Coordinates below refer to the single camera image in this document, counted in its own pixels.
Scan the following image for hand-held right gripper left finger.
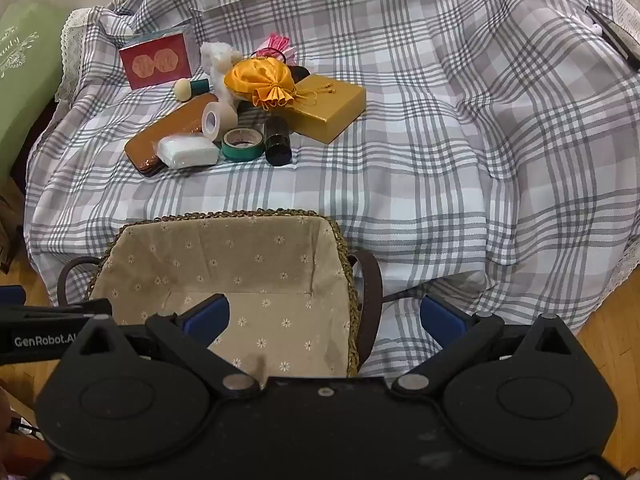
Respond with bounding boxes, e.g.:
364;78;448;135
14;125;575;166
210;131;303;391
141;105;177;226
65;294;261;400

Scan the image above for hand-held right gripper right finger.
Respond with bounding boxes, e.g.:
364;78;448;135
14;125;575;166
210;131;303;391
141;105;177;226
391;296;583;396

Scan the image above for wicker basket with floral lining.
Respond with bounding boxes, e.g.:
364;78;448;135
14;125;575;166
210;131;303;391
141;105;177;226
56;210;385;378

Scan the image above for green tape roll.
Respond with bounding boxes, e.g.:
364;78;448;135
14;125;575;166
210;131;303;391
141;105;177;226
221;127;265;162

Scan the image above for glass bottle with black cap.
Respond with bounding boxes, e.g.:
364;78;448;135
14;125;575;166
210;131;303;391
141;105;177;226
264;116;293;167

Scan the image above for beige bandage roll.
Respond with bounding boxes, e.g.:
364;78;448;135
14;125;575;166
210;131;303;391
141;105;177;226
201;101;239;138

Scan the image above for white wrapped packet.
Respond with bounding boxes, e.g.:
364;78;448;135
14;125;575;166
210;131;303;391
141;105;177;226
157;135;221;168

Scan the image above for orange textured glasses case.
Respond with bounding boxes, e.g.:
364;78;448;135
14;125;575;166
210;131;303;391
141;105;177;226
124;94;221;177

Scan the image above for green cushion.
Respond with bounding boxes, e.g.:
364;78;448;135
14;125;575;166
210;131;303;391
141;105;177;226
0;2;71;186

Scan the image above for grey plaid blanket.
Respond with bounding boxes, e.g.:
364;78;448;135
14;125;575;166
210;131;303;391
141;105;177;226
22;0;640;378

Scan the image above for gold cardboard box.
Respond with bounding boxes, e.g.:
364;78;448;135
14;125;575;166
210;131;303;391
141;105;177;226
280;74;367;145

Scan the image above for white fluffy plush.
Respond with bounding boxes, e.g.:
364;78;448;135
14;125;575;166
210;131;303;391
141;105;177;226
200;41;242;111

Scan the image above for red box with gold print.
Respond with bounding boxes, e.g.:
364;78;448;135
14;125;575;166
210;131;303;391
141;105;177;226
118;25;197;92

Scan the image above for pink tassel ornament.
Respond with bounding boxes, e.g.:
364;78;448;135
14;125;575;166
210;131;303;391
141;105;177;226
251;32;299;64

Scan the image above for black slim bar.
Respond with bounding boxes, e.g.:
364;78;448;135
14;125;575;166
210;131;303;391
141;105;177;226
585;6;640;72

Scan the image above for beige sponge with green handle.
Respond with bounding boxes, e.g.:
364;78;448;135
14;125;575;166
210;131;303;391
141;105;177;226
174;78;212;102

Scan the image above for orange satin drawstring pouch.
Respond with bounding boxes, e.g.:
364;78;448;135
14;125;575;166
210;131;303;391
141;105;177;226
224;56;337;110

